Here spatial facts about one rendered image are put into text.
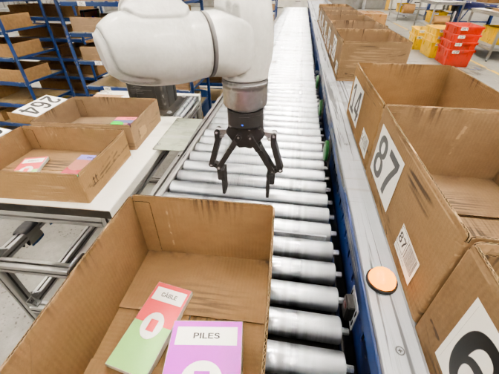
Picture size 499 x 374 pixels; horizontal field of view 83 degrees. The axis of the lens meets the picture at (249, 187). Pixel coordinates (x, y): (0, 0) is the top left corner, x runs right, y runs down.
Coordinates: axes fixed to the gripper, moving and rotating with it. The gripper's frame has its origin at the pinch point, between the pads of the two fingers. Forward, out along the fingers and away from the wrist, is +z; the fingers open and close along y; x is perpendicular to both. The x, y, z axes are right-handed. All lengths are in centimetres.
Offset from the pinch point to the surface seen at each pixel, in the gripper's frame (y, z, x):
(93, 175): 45.4, 4.1, -3.8
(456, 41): -276, 44, -531
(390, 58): -50, -13, -86
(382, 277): -25.0, -5.5, 27.3
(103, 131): 55, 1, -26
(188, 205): 9.0, -5.0, 15.0
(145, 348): 10.8, 8.2, 36.8
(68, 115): 86, 6, -47
